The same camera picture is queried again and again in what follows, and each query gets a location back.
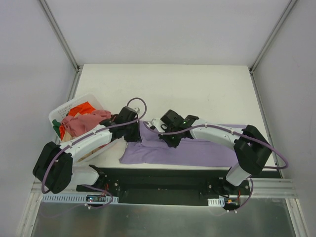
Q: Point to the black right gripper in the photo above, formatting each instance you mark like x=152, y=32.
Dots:
x=169, y=139

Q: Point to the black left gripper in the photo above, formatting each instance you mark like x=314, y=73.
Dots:
x=133, y=136

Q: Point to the lavender purple t-shirt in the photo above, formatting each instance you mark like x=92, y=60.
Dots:
x=153, y=150

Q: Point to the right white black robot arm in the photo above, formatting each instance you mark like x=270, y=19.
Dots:
x=251, y=148

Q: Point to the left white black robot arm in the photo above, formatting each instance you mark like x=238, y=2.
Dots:
x=56, y=165

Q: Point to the orange t-shirt in basket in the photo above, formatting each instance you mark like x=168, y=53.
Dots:
x=83, y=108

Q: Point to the pink t-shirt in basket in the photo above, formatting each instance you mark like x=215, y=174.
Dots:
x=81, y=124

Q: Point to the white plastic laundry basket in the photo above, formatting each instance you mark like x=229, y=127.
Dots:
x=62, y=111

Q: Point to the green garment in basket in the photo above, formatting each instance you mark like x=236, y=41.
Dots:
x=56, y=125

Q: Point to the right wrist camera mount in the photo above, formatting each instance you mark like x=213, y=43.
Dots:
x=157, y=123

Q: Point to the right white slotted cable duct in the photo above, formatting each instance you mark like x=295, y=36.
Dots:
x=216, y=202

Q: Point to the white slotted cable duct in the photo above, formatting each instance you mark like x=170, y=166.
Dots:
x=79, y=199
x=216, y=202

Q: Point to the left white slotted cable duct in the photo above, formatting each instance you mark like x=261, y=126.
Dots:
x=79, y=199

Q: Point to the right aluminium frame post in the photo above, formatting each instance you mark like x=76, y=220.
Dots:
x=277, y=27

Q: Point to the aluminium frame post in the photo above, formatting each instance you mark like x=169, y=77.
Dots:
x=277, y=27
x=58, y=33

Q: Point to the aluminium extrusion rail right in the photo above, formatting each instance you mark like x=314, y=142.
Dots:
x=273, y=188

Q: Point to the left aluminium frame post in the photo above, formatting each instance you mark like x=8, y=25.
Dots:
x=58, y=33

